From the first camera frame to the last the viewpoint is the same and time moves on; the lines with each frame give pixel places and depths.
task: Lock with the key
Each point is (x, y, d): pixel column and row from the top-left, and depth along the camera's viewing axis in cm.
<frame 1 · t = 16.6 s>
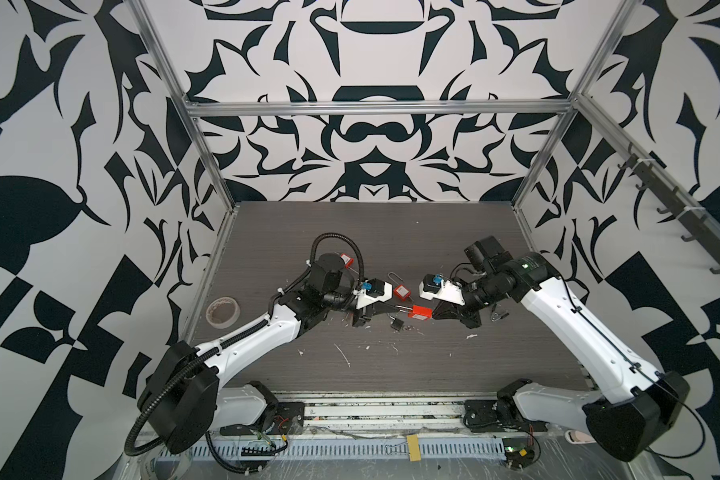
left hand: (400, 298, 71), fingers closed
right hand: (439, 308, 71), fingers closed
red padlock long shackle: (417, 312, 70), point 23 cm above the table
small black padlock: (396, 324, 91), on the table
small metal clip: (495, 316, 91), point 2 cm above the table
tape roll: (223, 312, 93), on the table

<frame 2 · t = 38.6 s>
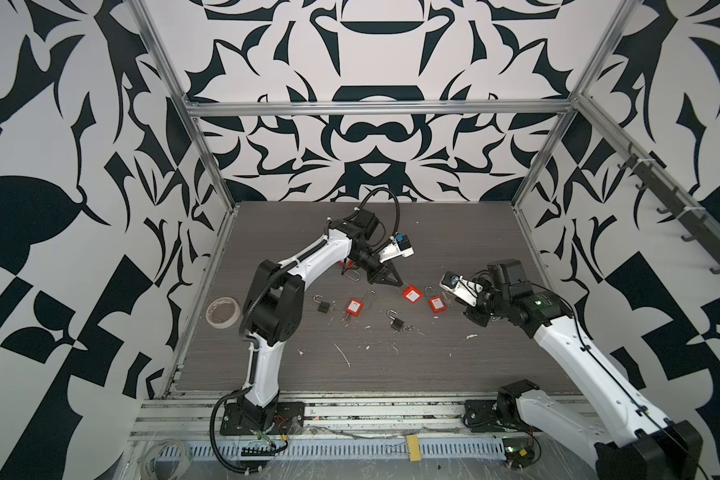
left hand: (401, 278, 84), fingers closed
right hand: (464, 292, 79), fingers closed
red padlock long shackle: (436, 303, 95), on the table
red padlock lower left: (354, 306, 93), point 2 cm above the table
small black padlock 2: (323, 306, 96), on the table
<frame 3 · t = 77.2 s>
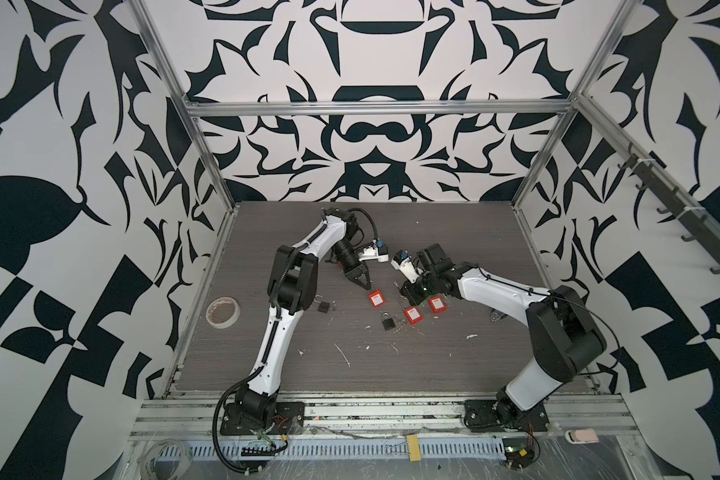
left hand: (366, 283, 93), fingers closed
right hand: (403, 287, 90), fingers closed
red padlock lower left: (413, 315, 92), point 2 cm above the table
red padlock with key: (377, 298, 93), point 4 cm above the table
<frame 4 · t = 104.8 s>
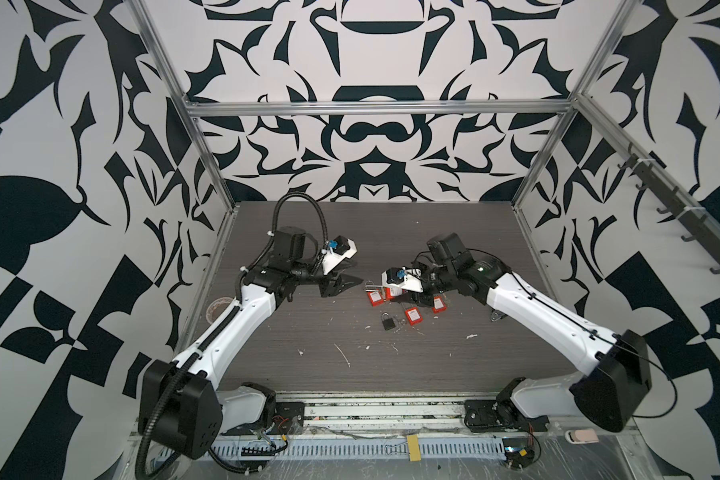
left hand: (359, 265, 75), fingers open
right hand: (396, 283, 76), fingers open
red padlock far left: (372, 295, 95), point 3 cm above the table
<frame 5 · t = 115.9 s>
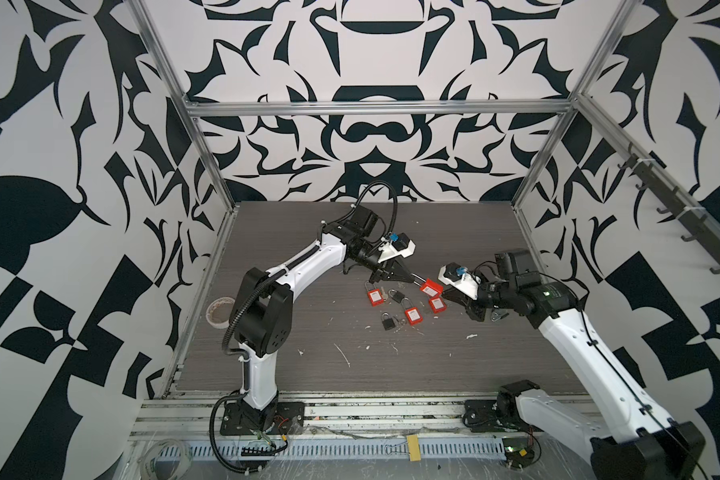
left hand: (414, 273, 77), fingers closed
right hand: (450, 289, 75), fingers closed
